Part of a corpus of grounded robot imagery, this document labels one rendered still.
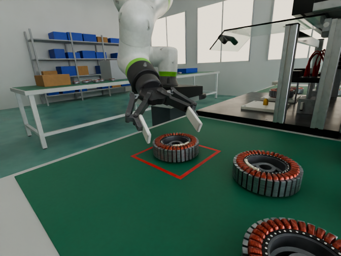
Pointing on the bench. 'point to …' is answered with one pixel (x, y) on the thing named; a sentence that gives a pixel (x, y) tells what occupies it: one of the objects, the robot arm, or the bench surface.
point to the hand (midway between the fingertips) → (174, 130)
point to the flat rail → (306, 39)
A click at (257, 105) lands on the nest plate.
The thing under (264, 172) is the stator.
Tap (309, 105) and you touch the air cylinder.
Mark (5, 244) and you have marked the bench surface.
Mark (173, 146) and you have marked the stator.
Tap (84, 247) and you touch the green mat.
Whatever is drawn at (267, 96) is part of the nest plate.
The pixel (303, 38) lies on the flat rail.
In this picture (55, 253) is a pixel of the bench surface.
